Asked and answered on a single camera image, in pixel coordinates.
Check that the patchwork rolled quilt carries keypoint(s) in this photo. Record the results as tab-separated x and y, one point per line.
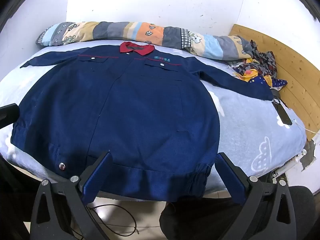
150	33

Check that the wooden headboard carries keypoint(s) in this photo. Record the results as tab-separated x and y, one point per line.
295	80

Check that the dark cloth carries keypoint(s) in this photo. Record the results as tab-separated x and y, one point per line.
305	212

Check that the black belt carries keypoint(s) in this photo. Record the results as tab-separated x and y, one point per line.
283	115

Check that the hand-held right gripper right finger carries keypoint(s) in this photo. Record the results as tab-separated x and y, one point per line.
231	180

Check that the white device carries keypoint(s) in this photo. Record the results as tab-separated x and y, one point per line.
287	168

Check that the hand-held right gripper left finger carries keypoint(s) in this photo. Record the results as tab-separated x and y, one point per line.
96	180

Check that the light blue cloud blanket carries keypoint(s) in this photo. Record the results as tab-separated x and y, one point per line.
250	135

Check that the navy work jacket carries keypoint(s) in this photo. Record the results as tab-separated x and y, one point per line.
140	110

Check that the person's leg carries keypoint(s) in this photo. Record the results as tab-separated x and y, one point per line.
195	222

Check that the pile of patterned clothes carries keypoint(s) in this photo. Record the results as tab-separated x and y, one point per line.
262	62

